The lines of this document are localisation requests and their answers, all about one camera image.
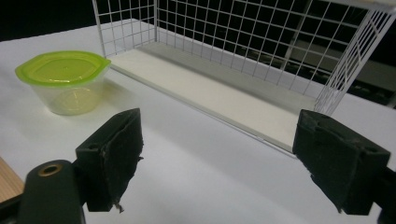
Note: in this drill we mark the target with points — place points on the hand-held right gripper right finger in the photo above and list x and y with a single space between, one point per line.
339 161

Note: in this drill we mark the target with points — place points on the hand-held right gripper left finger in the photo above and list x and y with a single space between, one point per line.
110 161

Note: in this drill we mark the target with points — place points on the clear container with green lid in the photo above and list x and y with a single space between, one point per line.
63 81

